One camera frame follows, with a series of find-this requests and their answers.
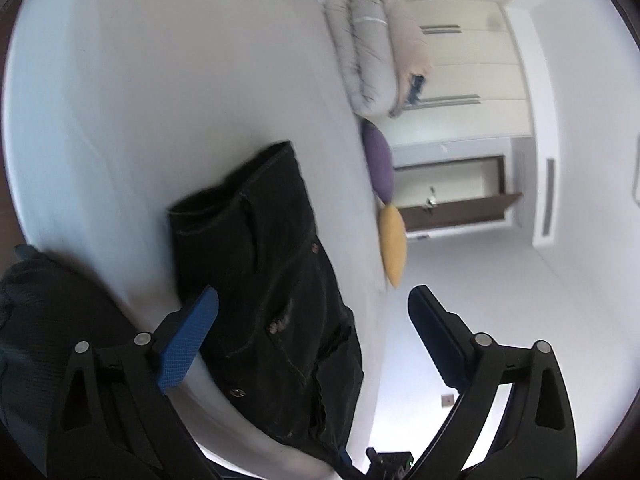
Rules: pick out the yellow cushion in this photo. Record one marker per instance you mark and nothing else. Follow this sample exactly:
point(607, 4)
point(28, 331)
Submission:
point(392, 242)

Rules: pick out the purple cushion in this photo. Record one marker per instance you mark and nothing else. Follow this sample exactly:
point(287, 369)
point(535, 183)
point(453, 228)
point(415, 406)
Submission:
point(378, 162)

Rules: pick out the blue grey folded cloth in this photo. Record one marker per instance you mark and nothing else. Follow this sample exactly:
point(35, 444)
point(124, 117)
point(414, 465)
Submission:
point(416, 91)

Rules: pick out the brown wall socket plate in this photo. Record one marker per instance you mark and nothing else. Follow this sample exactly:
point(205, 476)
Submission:
point(447, 400)

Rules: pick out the black denim pants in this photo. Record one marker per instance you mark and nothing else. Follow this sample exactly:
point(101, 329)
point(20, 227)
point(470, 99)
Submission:
point(270, 285)

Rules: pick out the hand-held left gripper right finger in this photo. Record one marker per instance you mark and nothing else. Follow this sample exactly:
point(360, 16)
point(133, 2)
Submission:
point(440, 335)

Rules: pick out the white wardrobe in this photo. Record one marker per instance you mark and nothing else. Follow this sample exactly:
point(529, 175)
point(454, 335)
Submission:
point(475, 70)

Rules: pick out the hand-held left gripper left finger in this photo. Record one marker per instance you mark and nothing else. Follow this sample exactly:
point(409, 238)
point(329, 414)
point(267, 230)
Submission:
point(187, 340)

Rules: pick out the folded beige grey duvet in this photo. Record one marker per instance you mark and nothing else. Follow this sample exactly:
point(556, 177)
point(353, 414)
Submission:
point(375, 45)

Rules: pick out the dark brown door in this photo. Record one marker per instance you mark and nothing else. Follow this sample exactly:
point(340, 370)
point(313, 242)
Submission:
point(460, 205)

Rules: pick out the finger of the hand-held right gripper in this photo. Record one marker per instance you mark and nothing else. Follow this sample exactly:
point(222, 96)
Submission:
point(344, 458)

